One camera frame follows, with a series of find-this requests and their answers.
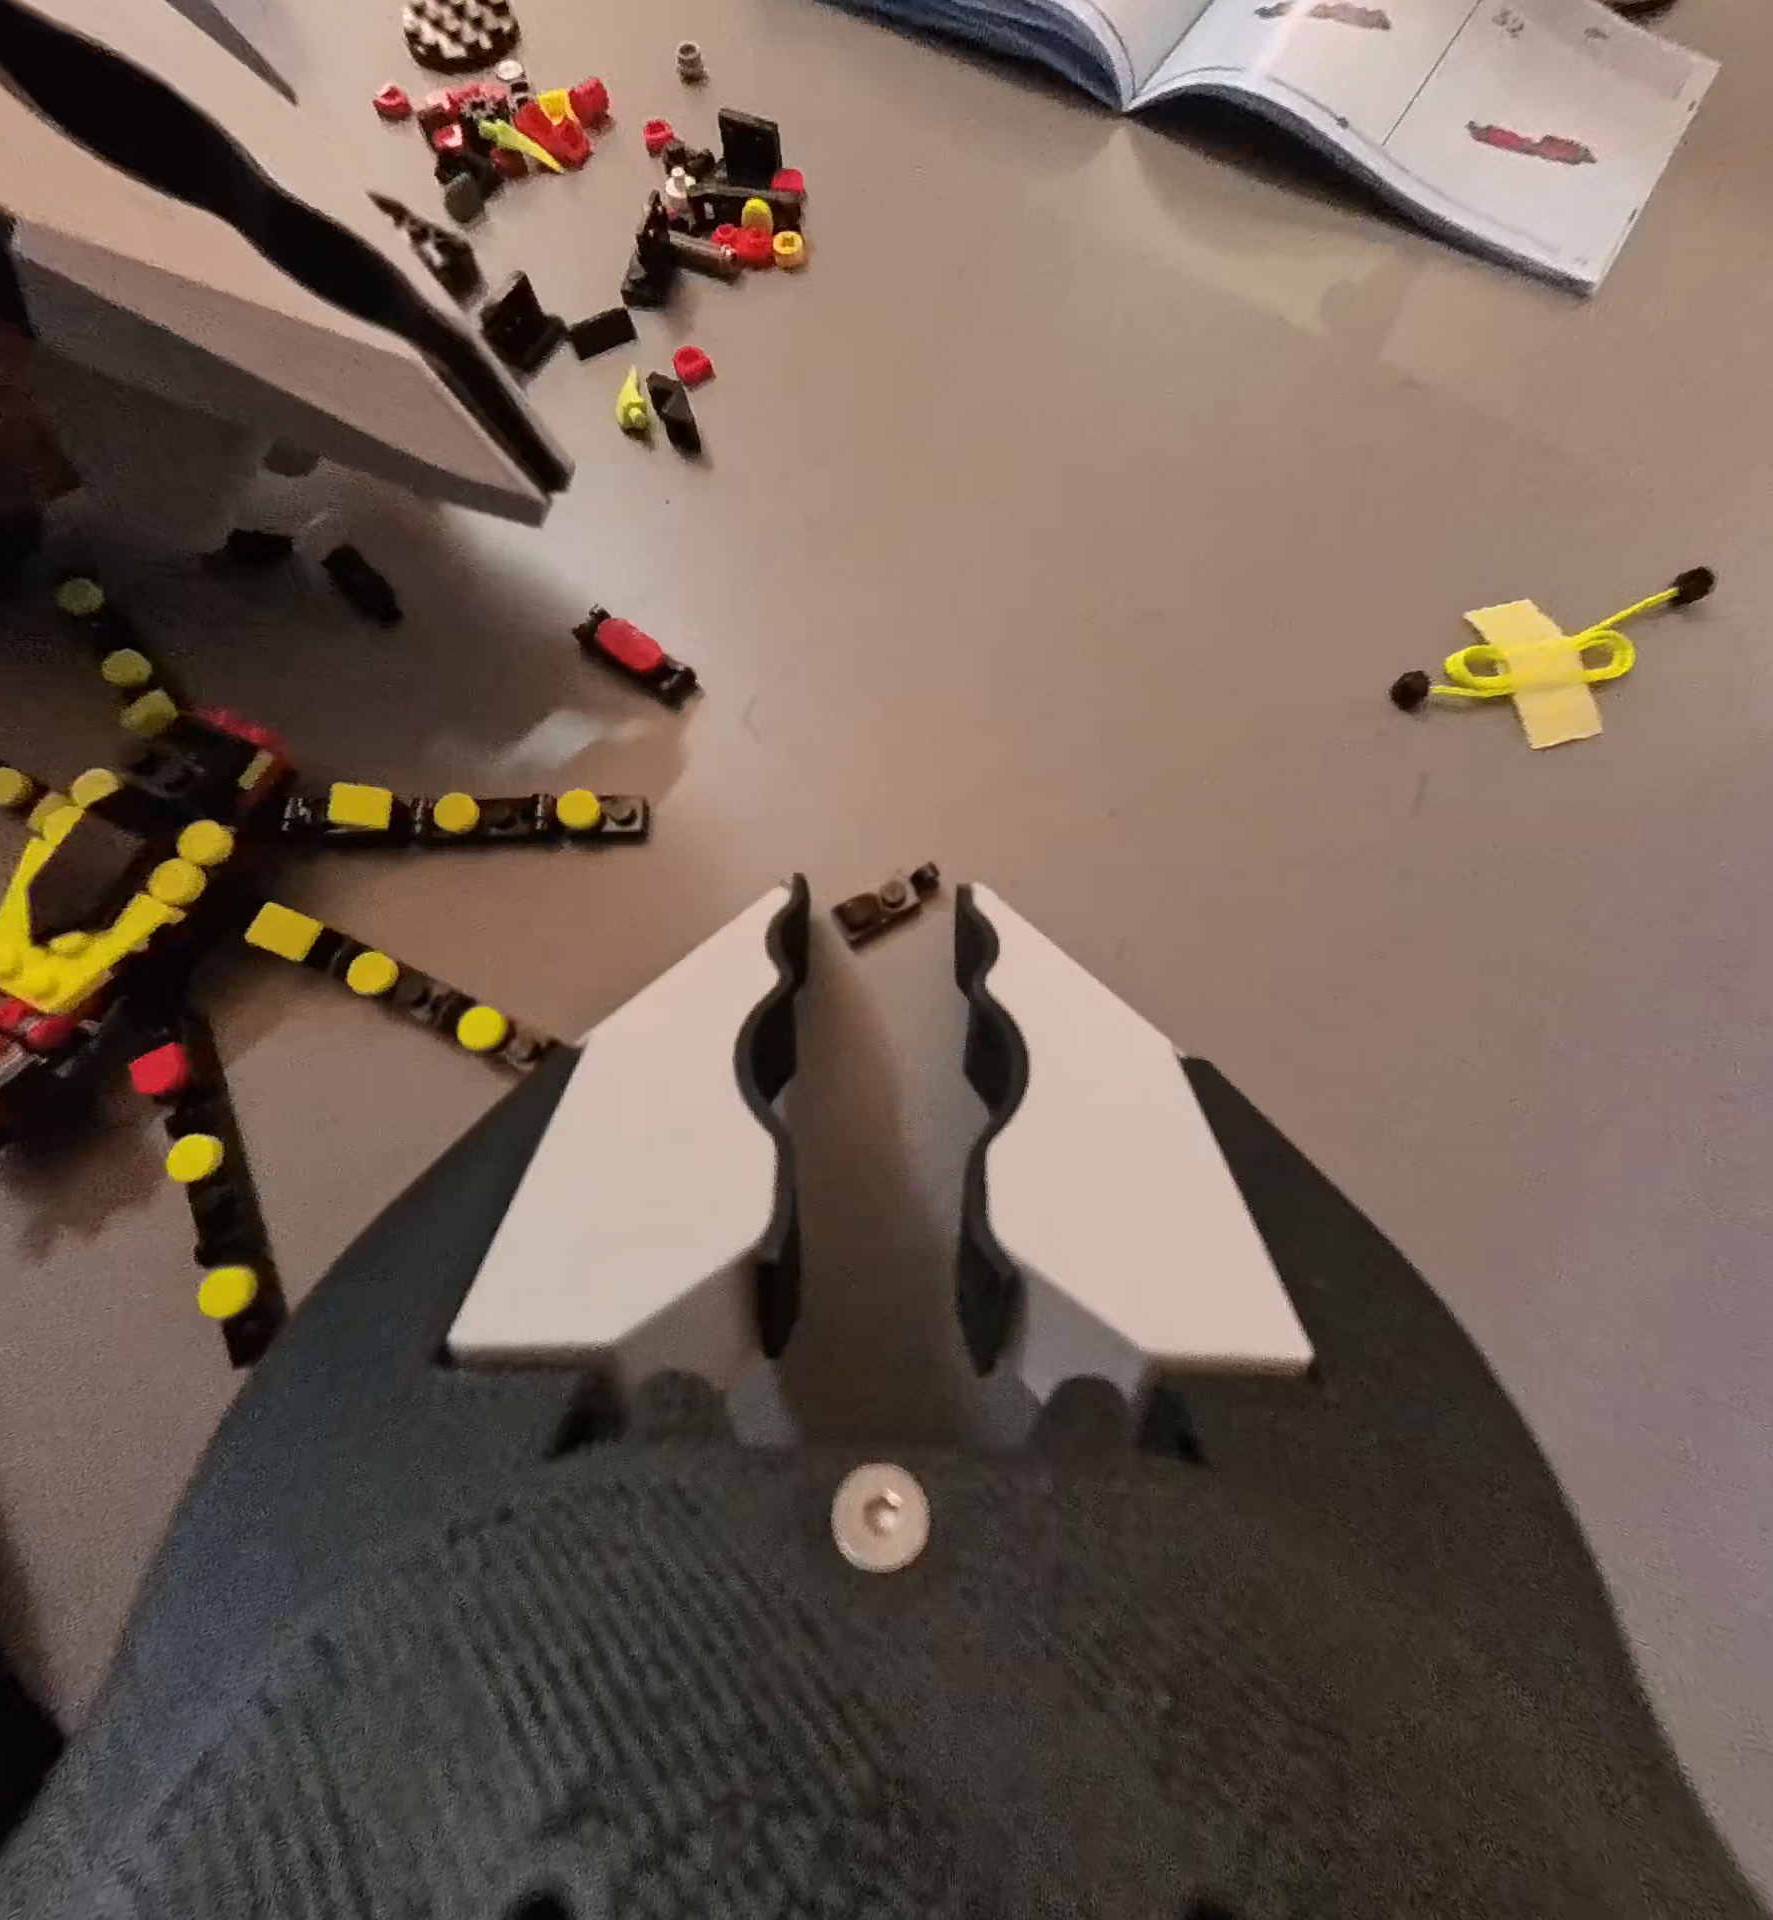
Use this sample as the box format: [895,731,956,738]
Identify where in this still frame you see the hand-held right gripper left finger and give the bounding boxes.
[441,873,815,1450]

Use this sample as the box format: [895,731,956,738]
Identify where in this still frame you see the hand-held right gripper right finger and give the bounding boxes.
[952,880,1318,1458]

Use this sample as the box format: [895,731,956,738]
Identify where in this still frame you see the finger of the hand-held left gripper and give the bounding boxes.
[0,0,574,558]
[163,0,302,108]

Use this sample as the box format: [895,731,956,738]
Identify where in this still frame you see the small black lego hinge plate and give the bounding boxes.
[317,540,402,625]
[833,858,942,949]

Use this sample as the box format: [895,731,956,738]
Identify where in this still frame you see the black lego plate red tile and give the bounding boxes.
[570,601,698,705]

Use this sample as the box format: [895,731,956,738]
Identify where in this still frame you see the yellow black lego spider model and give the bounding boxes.
[0,577,651,1370]

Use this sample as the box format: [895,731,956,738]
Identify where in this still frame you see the round black lego plate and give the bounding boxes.
[402,0,522,77]

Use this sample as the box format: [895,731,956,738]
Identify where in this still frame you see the pile of loose lego pieces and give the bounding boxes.
[368,67,815,459]

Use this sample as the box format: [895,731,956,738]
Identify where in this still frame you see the lego instruction booklet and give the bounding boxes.
[822,0,1723,292]

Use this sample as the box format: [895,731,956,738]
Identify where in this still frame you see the yellow string with tape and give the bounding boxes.
[1385,563,1714,754]

